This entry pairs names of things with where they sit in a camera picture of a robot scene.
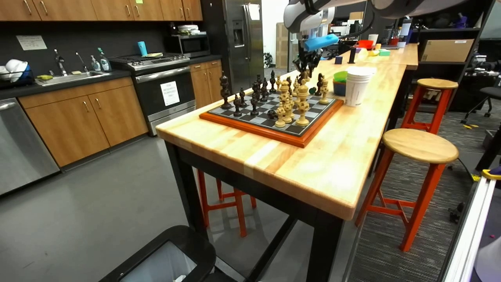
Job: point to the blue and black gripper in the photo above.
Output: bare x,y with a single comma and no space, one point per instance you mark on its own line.
313,47

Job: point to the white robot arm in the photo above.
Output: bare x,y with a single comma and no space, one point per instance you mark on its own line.
310,16

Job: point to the black microwave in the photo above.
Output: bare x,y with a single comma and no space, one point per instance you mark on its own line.
188,44

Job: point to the stainless steel oven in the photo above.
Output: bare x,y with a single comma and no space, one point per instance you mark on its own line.
163,85

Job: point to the kitchen sink with faucet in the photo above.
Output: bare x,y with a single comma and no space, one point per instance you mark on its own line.
86,72

